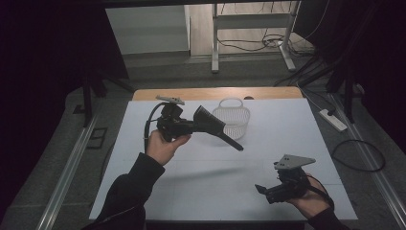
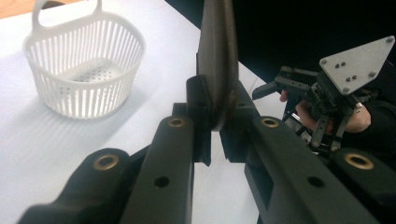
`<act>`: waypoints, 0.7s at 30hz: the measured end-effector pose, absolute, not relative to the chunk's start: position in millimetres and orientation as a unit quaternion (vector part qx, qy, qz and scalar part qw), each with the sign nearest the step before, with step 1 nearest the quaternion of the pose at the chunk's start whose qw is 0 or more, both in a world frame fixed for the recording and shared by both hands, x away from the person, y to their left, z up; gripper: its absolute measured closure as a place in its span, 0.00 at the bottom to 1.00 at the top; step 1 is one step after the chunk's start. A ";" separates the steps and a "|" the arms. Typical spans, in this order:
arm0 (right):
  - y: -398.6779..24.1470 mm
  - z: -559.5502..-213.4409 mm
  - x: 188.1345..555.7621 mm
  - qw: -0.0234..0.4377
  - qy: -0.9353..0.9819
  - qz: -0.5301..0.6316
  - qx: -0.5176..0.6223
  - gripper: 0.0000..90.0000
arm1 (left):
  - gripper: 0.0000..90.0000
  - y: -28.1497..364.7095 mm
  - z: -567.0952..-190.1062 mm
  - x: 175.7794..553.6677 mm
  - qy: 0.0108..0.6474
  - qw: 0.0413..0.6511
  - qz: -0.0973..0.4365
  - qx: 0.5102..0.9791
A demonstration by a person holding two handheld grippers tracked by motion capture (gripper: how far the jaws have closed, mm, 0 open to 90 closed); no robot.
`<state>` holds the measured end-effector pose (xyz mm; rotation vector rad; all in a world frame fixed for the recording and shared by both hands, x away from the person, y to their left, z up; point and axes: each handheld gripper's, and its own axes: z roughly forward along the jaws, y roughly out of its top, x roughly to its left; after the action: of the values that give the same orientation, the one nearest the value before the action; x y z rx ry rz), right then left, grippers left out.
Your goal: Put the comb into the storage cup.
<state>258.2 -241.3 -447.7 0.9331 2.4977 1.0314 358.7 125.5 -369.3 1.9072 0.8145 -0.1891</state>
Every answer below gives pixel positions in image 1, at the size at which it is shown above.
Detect power strip cable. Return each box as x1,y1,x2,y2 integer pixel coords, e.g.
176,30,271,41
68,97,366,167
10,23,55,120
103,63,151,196
296,81,337,117

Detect person's right hand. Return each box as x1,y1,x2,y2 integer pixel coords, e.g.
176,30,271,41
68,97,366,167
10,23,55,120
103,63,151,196
286,178,331,219

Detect black floor cables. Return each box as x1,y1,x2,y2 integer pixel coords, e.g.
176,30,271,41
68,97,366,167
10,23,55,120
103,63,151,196
216,0,317,58

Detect white table cover board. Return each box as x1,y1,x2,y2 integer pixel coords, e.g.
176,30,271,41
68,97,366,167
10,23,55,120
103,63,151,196
89,98,358,221

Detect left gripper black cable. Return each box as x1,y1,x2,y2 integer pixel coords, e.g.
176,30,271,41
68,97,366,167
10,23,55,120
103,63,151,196
143,101,169,154

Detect person's left black sleeve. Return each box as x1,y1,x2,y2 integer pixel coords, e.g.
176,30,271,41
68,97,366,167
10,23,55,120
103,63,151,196
80,152,167,230

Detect white desk frame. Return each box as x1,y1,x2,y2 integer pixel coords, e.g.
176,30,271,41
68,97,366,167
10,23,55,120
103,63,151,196
211,0,302,74

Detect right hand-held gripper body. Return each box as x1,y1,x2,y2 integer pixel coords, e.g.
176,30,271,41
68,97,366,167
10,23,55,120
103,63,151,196
266,154,317,204

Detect person's left hand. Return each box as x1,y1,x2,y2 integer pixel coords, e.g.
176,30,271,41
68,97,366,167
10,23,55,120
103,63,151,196
146,128,192,167

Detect black metal stand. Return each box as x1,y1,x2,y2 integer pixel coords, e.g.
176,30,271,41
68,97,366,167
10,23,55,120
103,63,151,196
80,75,135,127
325,63,365,125

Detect black looped cable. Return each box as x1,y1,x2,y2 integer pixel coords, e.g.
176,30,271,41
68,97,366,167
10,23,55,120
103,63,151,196
330,139,386,173

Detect person's black sleeve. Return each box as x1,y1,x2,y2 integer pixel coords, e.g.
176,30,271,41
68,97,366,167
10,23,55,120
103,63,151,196
80,152,167,230
306,206,352,230

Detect aluminium rail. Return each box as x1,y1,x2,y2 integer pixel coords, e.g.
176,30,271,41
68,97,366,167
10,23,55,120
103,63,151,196
36,114,100,230
329,94,406,229

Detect white power strip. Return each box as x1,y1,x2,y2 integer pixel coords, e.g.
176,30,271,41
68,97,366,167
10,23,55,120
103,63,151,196
319,108,349,132

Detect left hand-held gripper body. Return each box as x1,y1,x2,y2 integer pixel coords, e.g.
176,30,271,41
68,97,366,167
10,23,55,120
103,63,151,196
155,95,195,142

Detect white plastic basket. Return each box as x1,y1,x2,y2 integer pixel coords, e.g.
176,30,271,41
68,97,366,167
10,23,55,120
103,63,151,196
212,97,251,141

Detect person's right black sleeve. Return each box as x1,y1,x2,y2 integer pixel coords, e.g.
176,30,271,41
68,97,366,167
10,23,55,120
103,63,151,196
306,206,352,230

